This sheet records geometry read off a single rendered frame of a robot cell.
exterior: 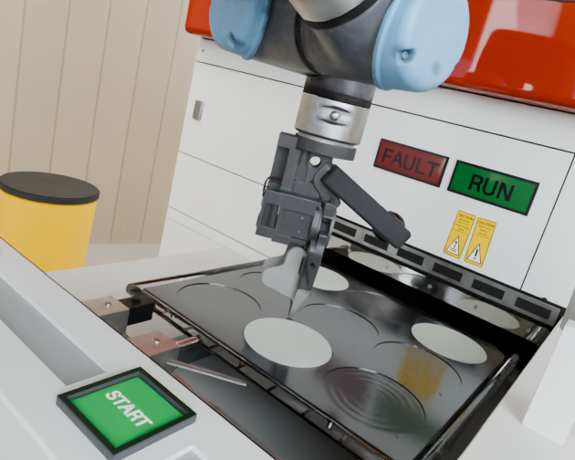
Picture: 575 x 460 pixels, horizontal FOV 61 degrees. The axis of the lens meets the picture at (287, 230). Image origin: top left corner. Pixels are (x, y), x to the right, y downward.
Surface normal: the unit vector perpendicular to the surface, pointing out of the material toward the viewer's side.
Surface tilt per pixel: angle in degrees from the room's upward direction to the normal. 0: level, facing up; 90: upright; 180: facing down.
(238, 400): 0
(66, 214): 93
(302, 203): 90
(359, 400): 0
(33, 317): 0
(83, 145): 90
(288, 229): 90
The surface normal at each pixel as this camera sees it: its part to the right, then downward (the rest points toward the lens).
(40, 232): 0.28, 0.37
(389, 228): -0.03, 0.20
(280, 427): 0.24, -0.94
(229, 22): -0.76, -0.01
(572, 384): -0.60, 0.07
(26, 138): 0.62, 0.36
